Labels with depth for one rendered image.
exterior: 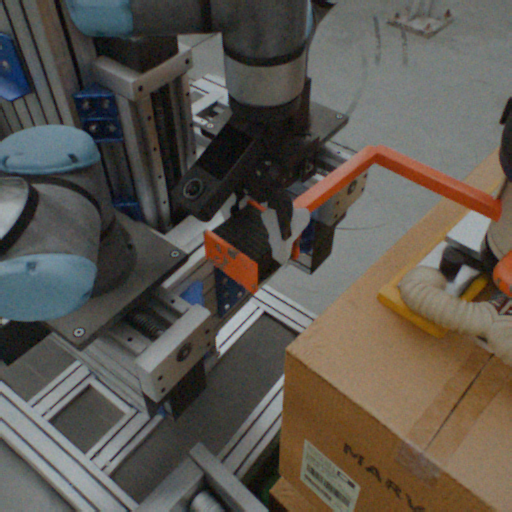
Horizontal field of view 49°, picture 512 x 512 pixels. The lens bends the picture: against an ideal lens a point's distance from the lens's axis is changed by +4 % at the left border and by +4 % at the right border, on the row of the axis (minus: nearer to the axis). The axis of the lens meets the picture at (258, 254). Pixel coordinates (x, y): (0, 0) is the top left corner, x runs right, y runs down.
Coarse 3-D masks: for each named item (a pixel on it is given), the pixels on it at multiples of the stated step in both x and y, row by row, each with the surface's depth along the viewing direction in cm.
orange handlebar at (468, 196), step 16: (352, 160) 77; (368, 160) 78; (384, 160) 78; (400, 160) 77; (336, 176) 75; (352, 176) 76; (416, 176) 76; (432, 176) 75; (448, 176) 74; (320, 192) 73; (336, 192) 75; (448, 192) 74; (464, 192) 72; (480, 192) 72; (480, 208) 72; (496, 208) 70; (496, 272) 64
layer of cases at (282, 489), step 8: (280, 480) 114; (272, 488) 113; (280, 488) 113; (288, 488) 113; (272, 496) 112; (280, 496) 112; (288, 496) 112; (296, 496) 112; (272, 504) 115; (280, 504) 111; (288, 504) 111; (296, 504) 111; (304, 504) 111; (312, 504) 111
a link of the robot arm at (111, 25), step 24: (72, 0) 43; (96, 0) 43; (120, 0) 43; (144, 0) 43; (168, 0) 43; (192, 0) 43; (96, 24) 44; (120, 24) 44; (144, 24) 45; (168, 24) 45; (192, 24) 45
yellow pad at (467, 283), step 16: (432, 240) 83; (416, 256) 81; (432, 256) 80; (448, 256) 77; (464, 256) 80; (400, 272) 79; (448, 272) 77; (464, 272) 78; (480, 272) 78; (384, 288) 77; (448, 288) 76; (464, 288) 76; (480, 288) 77; (400, 304) 75; (416, 320) 74
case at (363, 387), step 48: (336, 336) 74; (384, 336) 74; (432, 336) 74; (288, 384) 78; (336, 384) 69; (384, 384) 69; (432, 384) 69; (480, 384) 69; (288, 432) 87; (336, 432) 75; (384, 432) 66; (432, 432) 65; (480, 432) 65; (288, 480) 100; (336, 480) 84; (384, 480) 73; (432, 480) 65; (480, 480) 61
